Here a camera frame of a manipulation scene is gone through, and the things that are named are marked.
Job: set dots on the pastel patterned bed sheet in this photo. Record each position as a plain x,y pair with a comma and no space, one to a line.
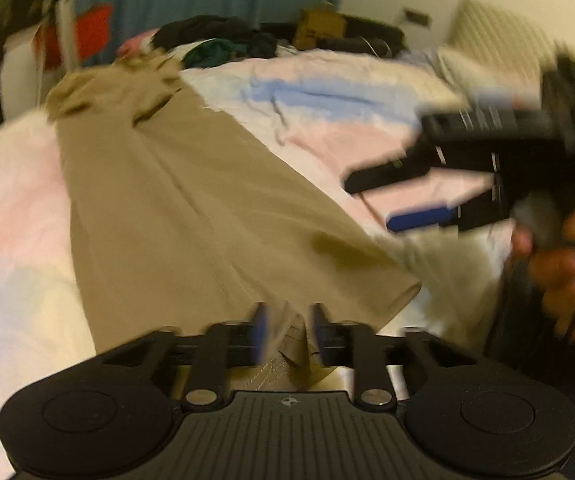
12,220

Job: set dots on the khaki pants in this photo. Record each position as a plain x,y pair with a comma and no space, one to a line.
177,200

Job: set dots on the pile of dark clothes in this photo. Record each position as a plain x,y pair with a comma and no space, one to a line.
207,35

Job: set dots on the striped pillow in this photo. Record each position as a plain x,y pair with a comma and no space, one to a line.
497,35

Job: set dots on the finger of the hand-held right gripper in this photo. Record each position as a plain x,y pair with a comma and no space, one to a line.
382,176
417,220

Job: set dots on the long black bag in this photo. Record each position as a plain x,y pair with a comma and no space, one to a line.
367,37

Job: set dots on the wall socket plate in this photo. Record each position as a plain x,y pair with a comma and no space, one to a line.
417,17

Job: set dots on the yellow box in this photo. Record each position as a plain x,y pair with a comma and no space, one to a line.
320,27

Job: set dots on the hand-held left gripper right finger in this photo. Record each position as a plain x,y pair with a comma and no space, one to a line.
320,336

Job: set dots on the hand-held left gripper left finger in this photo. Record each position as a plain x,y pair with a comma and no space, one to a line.
262,334

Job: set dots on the person's right hand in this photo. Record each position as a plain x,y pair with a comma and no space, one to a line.
567,280

